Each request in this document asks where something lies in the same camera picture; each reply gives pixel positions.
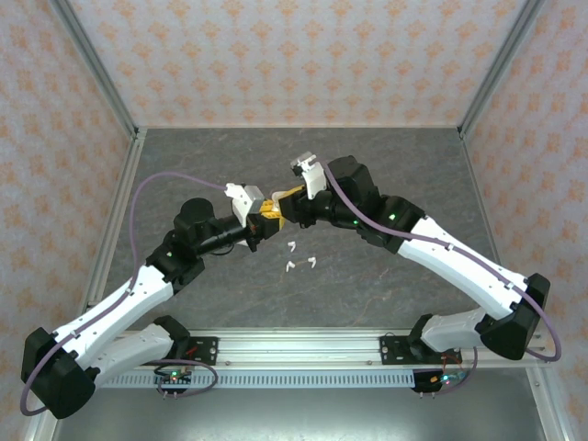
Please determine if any purple board cable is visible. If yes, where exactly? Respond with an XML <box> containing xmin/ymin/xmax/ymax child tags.
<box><xmin>420</xmin><ymin>346</ymin><xmax>480</xmax><ymax>397</ymax></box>
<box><xmin>151</xmin><ymin>356</ymin><xmax>218</xmax><ymax>400</ymax></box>

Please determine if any white slotted cable duct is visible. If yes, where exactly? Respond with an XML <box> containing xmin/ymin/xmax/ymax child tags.
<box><xmin>96</xmin><ymin>370</ymin><xmax>417</xmax><ymax>390</ymax></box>

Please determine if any aluminium frame post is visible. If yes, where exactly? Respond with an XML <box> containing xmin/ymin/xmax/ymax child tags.
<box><xmin>49</xmin><ymin>0</ymin><xmax>140</xmax><ymax>139</ymax></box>
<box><xmin>458</xmin><ymin>0</ymin><xmax>548</xmax><ymax>138</ymax></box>

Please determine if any grey metal panel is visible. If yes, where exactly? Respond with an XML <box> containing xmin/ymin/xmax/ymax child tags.
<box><xmin>50</xmin><ymin>388</ymin><xmax>550</xmax><ymax>441</ymax></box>

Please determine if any small circuit board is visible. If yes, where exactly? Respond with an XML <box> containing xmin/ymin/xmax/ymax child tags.
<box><xmin>153</xmin><ymin>367</ymin><xmax>193</xmax><ymax>392</ymax></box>
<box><xmin>413</xmin><ymin>370</ymin><xmax>468</xmax><ymax>394</ymax></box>

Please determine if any aluminium base beam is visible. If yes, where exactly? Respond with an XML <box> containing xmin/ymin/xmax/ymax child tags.
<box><xmin>132</xmin><ymin>327</ymin><xmax>479</xmax><ymax>370</ymax></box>

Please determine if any aluminium table edge rail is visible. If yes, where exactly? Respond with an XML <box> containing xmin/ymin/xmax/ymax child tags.
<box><xmin>137</xmin><ymin>122</ymin><xmax>465</xmax><ymax>131</ymax></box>
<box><xmin>22</xmin><ymin>128</ymin><xmax>149</xmax><ymax>441</ymax></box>
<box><xmin>458</xmin><ymin>128</ymin><xmax>569</xmax><ymax>441</ymax></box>

